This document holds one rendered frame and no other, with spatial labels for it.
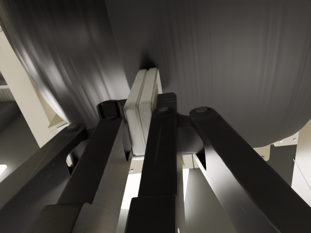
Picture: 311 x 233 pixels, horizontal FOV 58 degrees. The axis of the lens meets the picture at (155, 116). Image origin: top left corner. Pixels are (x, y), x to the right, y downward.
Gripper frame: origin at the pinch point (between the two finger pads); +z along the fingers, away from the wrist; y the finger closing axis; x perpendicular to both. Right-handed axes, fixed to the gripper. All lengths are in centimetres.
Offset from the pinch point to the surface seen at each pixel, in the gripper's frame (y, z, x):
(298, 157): 26, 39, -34
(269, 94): 9.0, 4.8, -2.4
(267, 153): 24, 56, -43
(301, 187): 26, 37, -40
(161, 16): 1.5, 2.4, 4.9
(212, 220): 13, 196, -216
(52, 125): -45, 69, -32
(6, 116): -331, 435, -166
